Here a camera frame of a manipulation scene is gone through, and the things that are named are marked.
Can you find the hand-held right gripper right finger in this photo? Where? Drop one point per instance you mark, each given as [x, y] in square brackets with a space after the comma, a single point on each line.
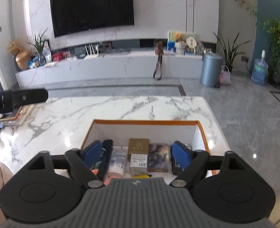
[180, 154]

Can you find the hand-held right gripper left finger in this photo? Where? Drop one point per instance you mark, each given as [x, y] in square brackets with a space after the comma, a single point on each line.
[93, 153]

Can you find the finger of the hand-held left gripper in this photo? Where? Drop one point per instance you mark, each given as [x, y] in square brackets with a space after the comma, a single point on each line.
[25, 97]

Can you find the black shampoo bottle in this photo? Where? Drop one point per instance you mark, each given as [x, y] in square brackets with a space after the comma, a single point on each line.
[106, 152]

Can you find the dark printed card box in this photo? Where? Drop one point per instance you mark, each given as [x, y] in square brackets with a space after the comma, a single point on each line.
[158, 158]

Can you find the white tube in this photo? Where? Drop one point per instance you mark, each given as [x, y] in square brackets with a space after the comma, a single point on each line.
[117, 161]

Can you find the small white box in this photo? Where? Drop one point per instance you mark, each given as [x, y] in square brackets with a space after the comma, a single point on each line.
[138, 163]

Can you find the orange cardboard box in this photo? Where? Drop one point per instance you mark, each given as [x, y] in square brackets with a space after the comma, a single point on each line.
[144, 130]

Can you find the gold box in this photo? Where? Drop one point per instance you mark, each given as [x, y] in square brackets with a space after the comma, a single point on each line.
[138, 146]

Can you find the stack of books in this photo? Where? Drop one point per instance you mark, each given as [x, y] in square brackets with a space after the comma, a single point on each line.
[21, 116]

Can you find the blue snack packets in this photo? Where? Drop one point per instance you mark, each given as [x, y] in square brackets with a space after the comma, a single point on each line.
[34, 62]

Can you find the gold vase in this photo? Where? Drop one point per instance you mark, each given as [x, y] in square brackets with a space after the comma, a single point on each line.
[23, 60]

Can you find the yellow papers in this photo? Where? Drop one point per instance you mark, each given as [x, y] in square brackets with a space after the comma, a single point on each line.
[50, 64]

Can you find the red box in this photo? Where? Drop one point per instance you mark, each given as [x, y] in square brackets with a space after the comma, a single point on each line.
[56, 57]

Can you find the dried flower bunch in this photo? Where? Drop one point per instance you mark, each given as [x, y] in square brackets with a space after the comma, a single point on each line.
[12, 47]

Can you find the green plant in glass vase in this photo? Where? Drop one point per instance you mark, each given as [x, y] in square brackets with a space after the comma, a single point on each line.
[39, 45]

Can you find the pink printed box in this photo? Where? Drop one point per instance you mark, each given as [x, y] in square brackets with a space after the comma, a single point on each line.
[66, 55]

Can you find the white router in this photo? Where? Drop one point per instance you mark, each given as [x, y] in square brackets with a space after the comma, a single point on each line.
[91, 54]

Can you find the marble television console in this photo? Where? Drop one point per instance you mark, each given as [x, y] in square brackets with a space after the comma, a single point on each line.
[106, 68]

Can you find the grey pedal trash bin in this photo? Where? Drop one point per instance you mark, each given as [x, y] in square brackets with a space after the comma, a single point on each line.
[211, 70]

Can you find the woven handbag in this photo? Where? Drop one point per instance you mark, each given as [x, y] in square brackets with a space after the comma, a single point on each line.
[225, 76]

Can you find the white round plaque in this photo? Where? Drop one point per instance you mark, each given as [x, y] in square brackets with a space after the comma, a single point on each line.
[191, 42]

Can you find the snake plant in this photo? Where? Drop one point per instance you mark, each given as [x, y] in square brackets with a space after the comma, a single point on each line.
[230, 52]

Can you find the blue water jug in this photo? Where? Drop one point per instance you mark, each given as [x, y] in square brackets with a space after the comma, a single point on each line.
[259, 71]

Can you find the potted ivy plant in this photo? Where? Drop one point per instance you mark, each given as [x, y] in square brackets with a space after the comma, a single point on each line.
[277, 35]

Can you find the black wall television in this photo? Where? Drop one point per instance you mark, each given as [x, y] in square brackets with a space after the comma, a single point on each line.
[92, 7]

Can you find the wall outlet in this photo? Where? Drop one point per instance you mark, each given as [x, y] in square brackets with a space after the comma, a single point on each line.
[244, 58]

